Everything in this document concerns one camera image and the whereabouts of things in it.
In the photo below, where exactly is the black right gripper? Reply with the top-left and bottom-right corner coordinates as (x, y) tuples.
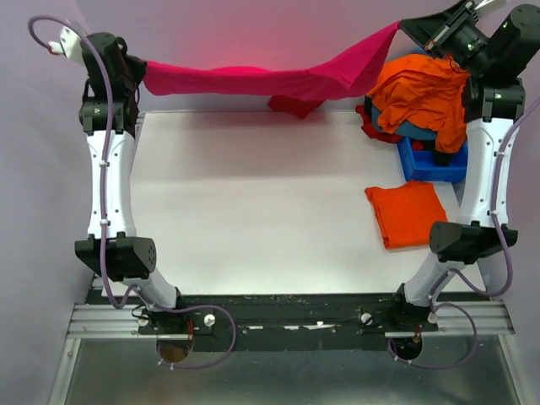
(398, 0), (494, 75)

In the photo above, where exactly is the magenta t-shirt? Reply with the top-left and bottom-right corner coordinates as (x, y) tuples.
(143, 22), (398, 118)

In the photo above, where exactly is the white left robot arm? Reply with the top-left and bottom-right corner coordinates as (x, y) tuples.
(74, 33), (187, 333)

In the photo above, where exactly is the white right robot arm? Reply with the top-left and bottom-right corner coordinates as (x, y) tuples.
(387, 1), (539, 331)

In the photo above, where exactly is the crumpled orange t-shirt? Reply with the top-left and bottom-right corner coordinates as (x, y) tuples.
(367, 54), (469, 154)

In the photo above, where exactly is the red t-shirt in pile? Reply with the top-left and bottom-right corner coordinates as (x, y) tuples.
(355, 105), (402, 144)

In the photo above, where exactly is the blue plastic bin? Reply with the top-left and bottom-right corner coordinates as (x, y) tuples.
(397, 138), (468, 183)

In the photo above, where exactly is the folded orange t-shirt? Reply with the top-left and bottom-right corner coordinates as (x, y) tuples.
(364, 181), (447, 250)

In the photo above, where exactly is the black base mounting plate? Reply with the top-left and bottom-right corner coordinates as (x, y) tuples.
(86, 286), (442, 354)

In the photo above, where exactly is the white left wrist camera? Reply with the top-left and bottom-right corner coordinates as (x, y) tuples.
(48, 26), (84, 66)

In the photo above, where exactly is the aluminium extrusion rail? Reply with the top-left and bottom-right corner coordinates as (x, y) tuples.
(66, 302), (147, 338)

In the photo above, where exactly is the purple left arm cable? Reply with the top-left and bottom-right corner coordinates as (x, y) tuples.
(27, 15), (237, 371)

